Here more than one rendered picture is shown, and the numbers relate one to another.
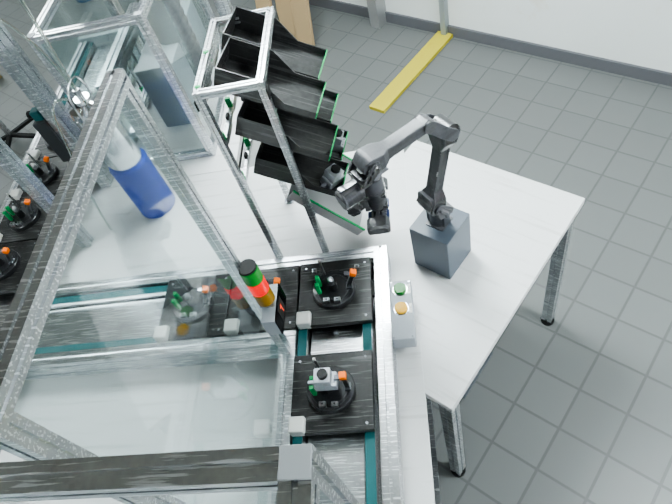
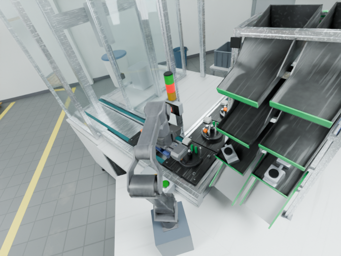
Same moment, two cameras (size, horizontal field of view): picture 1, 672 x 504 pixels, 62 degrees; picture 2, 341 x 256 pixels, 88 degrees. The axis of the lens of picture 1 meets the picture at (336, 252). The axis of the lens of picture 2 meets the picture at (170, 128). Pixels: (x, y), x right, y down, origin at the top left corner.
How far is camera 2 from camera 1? 1.56 m
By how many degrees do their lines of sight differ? 74
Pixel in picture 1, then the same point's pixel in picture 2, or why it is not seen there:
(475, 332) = (126, 211)
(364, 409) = (135, 141)
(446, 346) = not seen: hidden behind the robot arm
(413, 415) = (128, 164)
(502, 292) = (127, 245)
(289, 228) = not seen: hidden behind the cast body
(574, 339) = not seen: outside the picture
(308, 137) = (245, 121)
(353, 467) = (130, 135)
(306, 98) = (244, 88)
